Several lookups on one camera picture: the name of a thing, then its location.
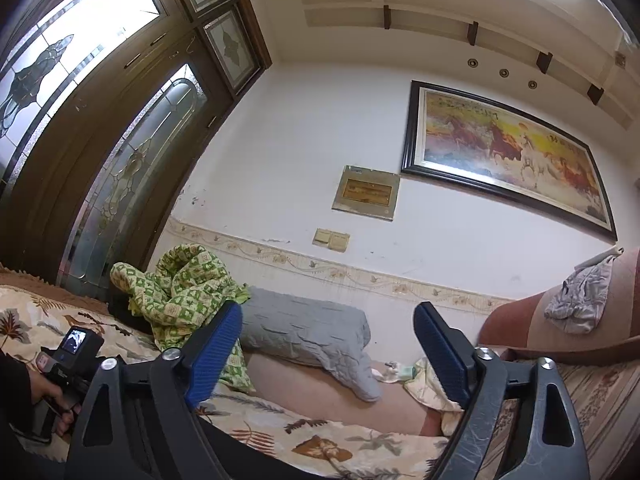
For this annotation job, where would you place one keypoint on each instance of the framed horse painting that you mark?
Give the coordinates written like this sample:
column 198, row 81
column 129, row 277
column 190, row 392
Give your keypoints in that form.
column 465, row 139

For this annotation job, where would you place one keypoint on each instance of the red brown headboard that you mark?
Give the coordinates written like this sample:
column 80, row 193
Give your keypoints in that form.
column 521, row 327

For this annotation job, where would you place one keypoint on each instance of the grey crumpled garment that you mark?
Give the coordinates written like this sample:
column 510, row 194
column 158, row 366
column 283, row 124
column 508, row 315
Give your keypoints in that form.
column 577, row 308

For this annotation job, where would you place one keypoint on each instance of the leaf pattern beige blanket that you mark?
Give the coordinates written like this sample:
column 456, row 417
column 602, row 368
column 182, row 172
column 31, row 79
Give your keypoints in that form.
column 330, row 449

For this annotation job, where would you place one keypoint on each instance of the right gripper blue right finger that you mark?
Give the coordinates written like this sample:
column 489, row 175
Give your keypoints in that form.
column 545, row 440

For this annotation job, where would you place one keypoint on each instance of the pink mattress sheet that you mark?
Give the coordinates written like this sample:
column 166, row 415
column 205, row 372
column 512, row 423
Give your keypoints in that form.
column 314, row 393

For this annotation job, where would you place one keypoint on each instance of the person's left hand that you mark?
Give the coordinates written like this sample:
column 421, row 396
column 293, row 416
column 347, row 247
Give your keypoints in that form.
column 54, row 412

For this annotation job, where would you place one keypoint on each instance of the brown wooden glass door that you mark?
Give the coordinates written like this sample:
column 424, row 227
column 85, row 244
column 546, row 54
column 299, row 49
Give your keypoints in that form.
column 106, row 106

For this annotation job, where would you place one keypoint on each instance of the beige wall switch plate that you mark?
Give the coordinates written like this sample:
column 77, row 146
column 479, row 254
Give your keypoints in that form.
column 338, row 242

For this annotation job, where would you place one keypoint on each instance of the grey quilted pillow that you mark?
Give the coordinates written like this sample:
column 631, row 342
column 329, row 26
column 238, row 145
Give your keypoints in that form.
column 314, row 333

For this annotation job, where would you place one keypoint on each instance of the cream crumpled cloth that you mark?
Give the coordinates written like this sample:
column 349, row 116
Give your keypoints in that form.
column 426, row 389

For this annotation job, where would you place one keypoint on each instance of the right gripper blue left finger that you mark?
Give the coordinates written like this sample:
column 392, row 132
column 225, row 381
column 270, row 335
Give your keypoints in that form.
column 138, row 420

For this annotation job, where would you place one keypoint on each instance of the green white patterned quilt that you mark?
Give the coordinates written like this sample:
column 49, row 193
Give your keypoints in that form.
column 188, row 286

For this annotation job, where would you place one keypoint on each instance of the small gold framed picture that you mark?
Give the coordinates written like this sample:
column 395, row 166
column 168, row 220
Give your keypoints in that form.
column 367, row 192

